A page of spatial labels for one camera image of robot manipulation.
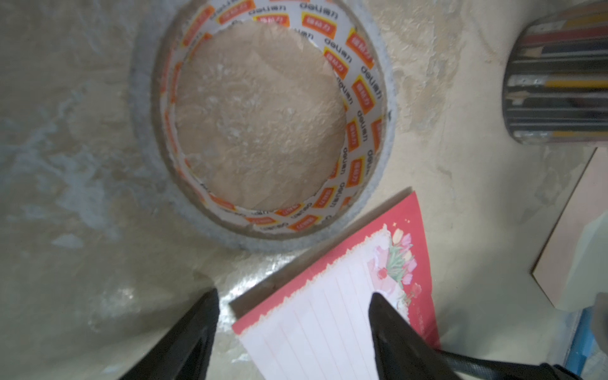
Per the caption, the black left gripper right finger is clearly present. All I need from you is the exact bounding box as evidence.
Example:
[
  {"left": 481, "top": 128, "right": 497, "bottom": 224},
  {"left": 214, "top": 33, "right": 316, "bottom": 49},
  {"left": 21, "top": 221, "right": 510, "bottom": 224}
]
[{"left": 368, "top": 293, "right": 464, "bottom": 379}]

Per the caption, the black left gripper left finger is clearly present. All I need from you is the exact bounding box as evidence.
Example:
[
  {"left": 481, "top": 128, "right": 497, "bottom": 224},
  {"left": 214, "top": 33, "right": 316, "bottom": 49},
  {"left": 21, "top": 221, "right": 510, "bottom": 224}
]
[{"left": 120, "top": 288, "right": 219, "bottom": 380}]

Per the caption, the pink lined letter paper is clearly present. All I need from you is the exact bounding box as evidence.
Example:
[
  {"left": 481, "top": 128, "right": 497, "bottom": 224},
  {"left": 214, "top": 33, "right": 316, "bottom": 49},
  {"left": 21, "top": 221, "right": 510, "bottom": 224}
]
[{"left": 233, "top": 194, "right": 440, "bottom": 379}]

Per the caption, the pink paper envelope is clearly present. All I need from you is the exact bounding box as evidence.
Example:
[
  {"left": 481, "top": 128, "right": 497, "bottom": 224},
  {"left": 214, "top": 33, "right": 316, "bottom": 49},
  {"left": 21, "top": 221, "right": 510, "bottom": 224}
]
[{"left": 533, "top": 148, "right": 607, "bottom": 312}]

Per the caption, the highlighter marker pack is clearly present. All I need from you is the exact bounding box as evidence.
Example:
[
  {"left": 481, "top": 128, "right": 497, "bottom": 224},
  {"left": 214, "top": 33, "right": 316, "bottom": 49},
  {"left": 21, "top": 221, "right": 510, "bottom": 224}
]
[{"left": 548, "top": 307, "right": 607, "bottom": 379}]

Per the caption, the pencil holder cup with pencils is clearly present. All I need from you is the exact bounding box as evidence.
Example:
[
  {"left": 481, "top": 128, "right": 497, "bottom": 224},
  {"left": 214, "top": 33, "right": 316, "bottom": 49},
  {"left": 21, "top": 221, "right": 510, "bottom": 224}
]
[{"left": 502, "top": 1, "right": 607, "bottom": 144}]

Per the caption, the clear tape roll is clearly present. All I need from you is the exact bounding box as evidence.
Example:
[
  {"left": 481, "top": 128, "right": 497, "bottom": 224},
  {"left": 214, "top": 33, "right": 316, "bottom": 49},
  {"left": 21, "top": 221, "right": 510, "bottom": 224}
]
[{"left": 129, "top": 1, "right": 397, "bottom": 252}]

